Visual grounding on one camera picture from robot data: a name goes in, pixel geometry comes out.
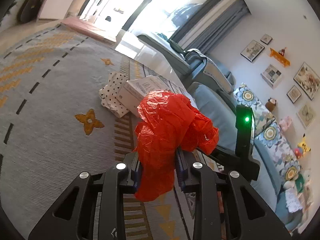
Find small square frame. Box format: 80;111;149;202
260;34;273;45

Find black guitar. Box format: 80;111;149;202
17;0;41;23

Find brown monkey plush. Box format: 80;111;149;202
265;98;277;112

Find polka dot paper bag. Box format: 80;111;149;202
99;72;129;118

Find red plastic bag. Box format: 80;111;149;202
135;90;219;202

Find pink pig plush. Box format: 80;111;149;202
278;116;292;132

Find floral cushion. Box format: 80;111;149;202
255;121;301;184
233;83;276;137

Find floral cushion left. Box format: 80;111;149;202
233;83;276;137

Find blue grey curtain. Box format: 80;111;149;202
186;0;250;55

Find floral cushion right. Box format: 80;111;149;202
255;121;301;184

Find small brown frame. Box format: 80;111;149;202
287;85;302;103

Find white framed photo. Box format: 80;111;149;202
260;64;283;88

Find blue sectional sofa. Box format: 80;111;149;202
137;33;305;232

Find orange wall shelf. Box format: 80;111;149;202
270;47;291;67

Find yellow pikachu plush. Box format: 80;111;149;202
294;134;311;159

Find large flower picture frame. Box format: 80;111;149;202
293;62;320;100

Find black framed picture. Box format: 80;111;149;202
240;40;265;63

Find butterfly picture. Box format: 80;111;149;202
297;103;316;128

